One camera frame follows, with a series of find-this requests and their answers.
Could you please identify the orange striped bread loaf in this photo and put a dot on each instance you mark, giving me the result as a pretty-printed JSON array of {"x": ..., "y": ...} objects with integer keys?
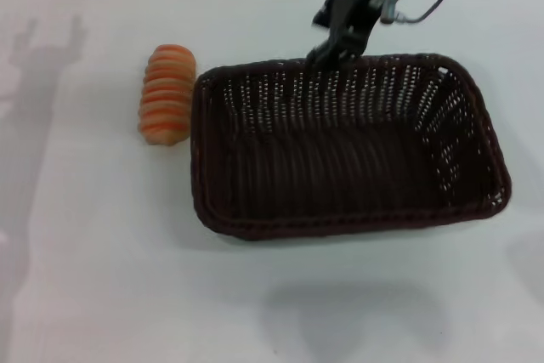
[{"x": 166, "y": 95}]

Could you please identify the dark brown wicker basket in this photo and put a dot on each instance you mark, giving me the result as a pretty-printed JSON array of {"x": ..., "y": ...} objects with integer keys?
[{"x": 340, "y": 159}]

